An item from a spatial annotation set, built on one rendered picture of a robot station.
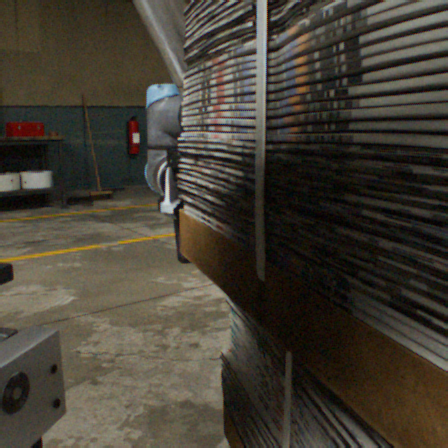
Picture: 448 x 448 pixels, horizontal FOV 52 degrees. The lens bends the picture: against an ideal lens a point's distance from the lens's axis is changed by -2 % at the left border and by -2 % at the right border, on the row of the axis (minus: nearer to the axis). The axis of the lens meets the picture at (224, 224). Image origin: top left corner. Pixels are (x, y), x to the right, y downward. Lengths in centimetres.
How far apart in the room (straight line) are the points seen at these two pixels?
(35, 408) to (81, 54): 682
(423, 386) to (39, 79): 683
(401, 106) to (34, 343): 36
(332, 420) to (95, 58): 705
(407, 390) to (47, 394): 36
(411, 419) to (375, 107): 12
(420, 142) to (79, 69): 700
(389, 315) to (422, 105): 8
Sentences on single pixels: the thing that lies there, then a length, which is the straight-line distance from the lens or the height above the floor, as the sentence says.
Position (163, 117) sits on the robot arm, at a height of 98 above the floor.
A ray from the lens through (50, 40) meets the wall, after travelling 705.
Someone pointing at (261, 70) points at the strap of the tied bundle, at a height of 99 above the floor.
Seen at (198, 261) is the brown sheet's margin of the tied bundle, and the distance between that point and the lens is 41.
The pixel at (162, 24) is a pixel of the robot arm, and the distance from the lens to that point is 68.
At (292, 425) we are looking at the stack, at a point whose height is 74.
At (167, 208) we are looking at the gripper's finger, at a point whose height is 86.
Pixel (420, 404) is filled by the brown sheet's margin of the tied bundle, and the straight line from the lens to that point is 18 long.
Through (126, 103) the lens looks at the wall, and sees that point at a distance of 737.
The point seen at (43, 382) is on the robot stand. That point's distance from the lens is 47.
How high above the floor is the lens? 95
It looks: 11 degrees down
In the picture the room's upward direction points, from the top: straight up
